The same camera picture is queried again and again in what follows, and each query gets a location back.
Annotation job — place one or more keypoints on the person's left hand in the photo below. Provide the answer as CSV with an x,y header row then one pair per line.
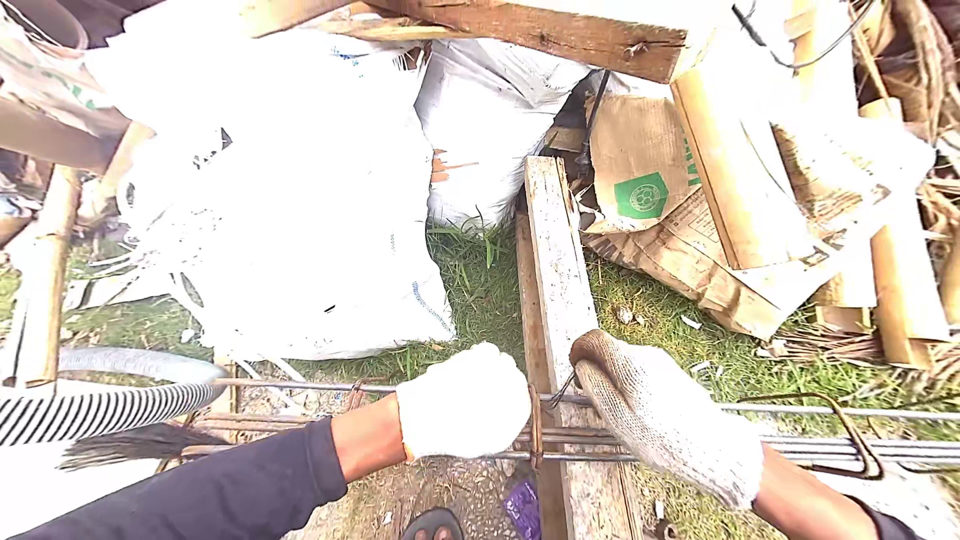
x,y
465,405

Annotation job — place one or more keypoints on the person's right hand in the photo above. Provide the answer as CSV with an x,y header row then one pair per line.
x,y
675,412

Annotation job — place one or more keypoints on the person's left fingers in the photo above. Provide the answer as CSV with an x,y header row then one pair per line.
x,y
499,397

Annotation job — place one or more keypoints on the person's right fingers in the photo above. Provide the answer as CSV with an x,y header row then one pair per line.
x,y
596,367

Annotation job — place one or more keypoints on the long grey steel rod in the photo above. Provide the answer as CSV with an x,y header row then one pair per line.
x,y
915,413

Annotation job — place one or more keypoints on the person's right forearm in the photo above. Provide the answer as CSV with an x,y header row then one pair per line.
x,y
810,495

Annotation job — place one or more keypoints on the person's left forearm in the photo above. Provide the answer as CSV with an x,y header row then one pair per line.
x,y
255,487

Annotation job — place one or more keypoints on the rusty rectangular steel stirrup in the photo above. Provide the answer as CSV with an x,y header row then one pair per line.
x,y
354,395
535,427
169,459
851,425

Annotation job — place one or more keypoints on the brown wooden plank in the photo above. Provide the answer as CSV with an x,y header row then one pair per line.
x,y
530,300

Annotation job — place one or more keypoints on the weathered pale wooden beam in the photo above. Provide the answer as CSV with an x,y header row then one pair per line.
x,y
559,262

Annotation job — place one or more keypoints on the purple plastic packet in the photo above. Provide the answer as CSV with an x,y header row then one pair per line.
x,y
524,510

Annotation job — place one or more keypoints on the brown paper bag, green print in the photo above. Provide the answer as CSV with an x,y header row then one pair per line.
x,y
637,150

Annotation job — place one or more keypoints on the thick bamboo piece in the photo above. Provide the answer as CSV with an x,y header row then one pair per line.
x,y
739,180

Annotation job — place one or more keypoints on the bundle of thin steel rods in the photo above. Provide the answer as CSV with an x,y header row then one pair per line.
x,y
817,450

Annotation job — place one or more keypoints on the black metal rod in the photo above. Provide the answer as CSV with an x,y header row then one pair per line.
x,y
592,120

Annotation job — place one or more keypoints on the large white woven sack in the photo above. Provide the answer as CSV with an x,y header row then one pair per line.
x,y
300,210

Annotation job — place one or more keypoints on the white sack with orange print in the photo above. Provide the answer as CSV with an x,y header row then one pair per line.
x,y
480,120

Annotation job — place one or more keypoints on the thick brown wooden beam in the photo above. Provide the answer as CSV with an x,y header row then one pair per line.
x,y
555,34

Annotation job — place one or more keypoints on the black bristle brush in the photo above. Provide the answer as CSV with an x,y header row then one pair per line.
x,y
127,444

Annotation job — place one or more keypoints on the pile of dried palm leaves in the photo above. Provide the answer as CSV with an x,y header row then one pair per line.
x,y
926,75

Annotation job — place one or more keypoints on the slender bamboo pole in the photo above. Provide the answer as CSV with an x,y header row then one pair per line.
x,y
49,277

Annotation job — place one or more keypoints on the broad brown beam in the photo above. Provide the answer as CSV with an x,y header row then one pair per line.
x,y
52,136

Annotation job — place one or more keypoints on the white sack with green print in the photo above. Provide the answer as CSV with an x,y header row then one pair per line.
x,y
52,82

